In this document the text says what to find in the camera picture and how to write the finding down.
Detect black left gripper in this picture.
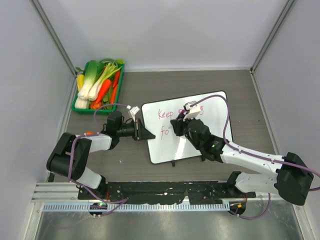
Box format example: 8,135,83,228
117,119,155,141

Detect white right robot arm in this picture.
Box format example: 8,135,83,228
170,116,314,206

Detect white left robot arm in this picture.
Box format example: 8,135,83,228
46,111,156,200

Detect orange toy fruit in tray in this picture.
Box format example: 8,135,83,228
89,101,103,110

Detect orange toy carrot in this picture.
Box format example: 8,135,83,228
95,79,112,103

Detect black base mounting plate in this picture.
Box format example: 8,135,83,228
76,181,256,205

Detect red toy chili pepper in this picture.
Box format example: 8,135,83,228
112,70,121,88

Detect green plastic tray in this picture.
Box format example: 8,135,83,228
71,58,125,115

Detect white green toy leek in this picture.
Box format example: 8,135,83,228
88,63,122,101

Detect yellow toy corn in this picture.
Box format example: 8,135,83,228
76,74,85,92

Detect white green toy bok choy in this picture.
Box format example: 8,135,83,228
77,60,98,100

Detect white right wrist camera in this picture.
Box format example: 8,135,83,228
183,101,201,121

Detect white slotted cable duct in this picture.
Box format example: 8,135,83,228
42,202,230,213

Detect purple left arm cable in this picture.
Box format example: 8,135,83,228
68,102,131,218

